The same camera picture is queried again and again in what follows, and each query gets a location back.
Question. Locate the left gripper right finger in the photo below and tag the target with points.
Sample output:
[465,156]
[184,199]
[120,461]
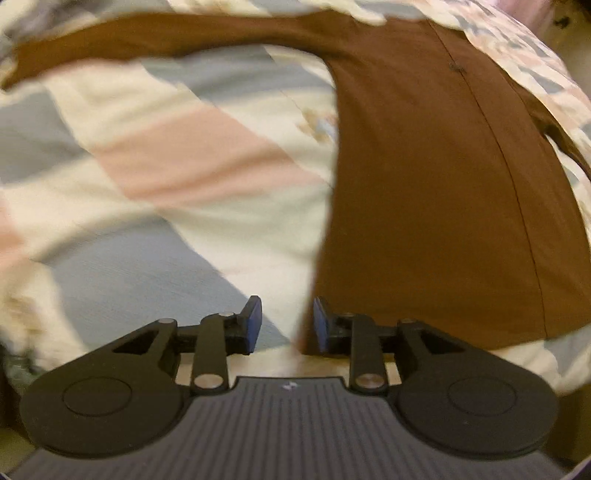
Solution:
[456,397]

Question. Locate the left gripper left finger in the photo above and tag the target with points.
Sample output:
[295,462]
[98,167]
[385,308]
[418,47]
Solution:
[131,391]

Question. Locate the brown long-sleeve shirt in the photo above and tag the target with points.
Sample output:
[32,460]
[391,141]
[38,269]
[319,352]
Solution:
[450,204]

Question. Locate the checkered pastel quilt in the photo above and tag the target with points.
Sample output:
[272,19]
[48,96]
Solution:
[177,187]

